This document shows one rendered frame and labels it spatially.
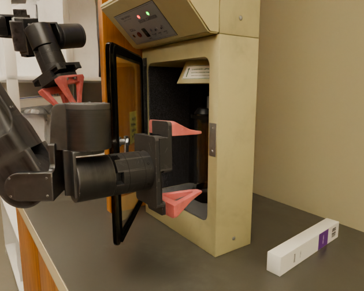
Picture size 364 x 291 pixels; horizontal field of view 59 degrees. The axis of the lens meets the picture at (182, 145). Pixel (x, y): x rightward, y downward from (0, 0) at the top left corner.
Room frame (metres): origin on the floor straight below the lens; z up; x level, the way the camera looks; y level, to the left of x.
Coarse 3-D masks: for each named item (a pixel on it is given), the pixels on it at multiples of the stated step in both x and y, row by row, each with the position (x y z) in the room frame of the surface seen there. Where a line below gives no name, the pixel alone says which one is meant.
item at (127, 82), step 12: (108, 48) 0.59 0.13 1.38; (108, 60) 0.59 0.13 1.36; (120, 60) 0.67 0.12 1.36; (108, 72) 0.59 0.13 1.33; (120, 72) 0.66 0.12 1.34; (132, 72) 0.78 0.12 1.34; (108, 84) 0.59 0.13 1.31; (120, 84) 0.66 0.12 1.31; (132, 84) 0.77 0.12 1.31; (108, 96) 0.59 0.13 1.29; (120, 96) 0.66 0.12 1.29; (132, 96) 0.77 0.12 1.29; (120, 108) 0.65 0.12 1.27; (132, 108) 0.77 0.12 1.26; (120, 120) 0.65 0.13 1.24; (132, 120) 0.76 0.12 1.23; (120, 132) 0.65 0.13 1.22; (132, 132) 0.76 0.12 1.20; (132, 144) 0.75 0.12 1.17; (132, 192) 0.74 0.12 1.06; (132, 204) 0.74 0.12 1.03
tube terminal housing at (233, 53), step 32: (224, 0) 0.65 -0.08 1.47; (256, 0) 0.70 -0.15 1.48; (224, 32) 0.65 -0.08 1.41; (256, 32) 0.70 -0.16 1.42; (160, 64) 0.89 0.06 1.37; (224, 64) 0.66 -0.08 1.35; (256, 64) 0.71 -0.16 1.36; (224, 96) 0.66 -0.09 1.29; (256, 96) 0.71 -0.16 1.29; (224, 128) 0.66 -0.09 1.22; (224, 160) 0.66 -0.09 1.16; (224, 192) 0.66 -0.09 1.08; (192, 224) 0.72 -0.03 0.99; (224, 224) 0.66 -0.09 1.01
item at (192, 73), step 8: (192, 64) 0.77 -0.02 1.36; (200, 64) 0.76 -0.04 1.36; (208, 64) 0.75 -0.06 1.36; (184, 72) 0.78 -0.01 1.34; (192, 72) 0.76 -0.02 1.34; (200, 72) 0.75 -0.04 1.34; (208, 72) 0.74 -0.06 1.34; (184, 80) 0.77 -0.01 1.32; (192, 80) 0.75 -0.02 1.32; (200, 80) 0.74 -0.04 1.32; (208, 80) 0.73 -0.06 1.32
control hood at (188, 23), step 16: (112, 0) 0.78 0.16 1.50; (128, 0) 0.73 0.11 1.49; (144, 0) 0.69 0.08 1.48; (160, 0) 0.66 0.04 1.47; (176, 0) 0.63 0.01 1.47; (192, 0) 0.61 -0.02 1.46; (208, 0) 0.63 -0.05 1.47; (112, 16) 0.83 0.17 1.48; (176, 16) 0.66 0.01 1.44; (192, 16) 0.63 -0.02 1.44; (208, 16) 0.63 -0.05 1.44; (176, 32) 0.71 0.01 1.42; (192, 32) 0.67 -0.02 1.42; (208, 32) 0.64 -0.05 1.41
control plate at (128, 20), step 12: (132, 12) 0.76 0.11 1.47; (144, 12) 0.72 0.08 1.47; (156, 12) 0.70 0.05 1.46; (120, 24) 0.84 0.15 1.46; (132, 24) 0.80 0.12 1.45; (144, 24) 0.76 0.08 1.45; (156, 24) 0.73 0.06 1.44; (168, 24) 0.70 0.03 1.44; (132, 36) 0.84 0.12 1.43; (144, 36) 0.80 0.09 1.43; (156, 36) 0.77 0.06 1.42; (168, 36) 0.74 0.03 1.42
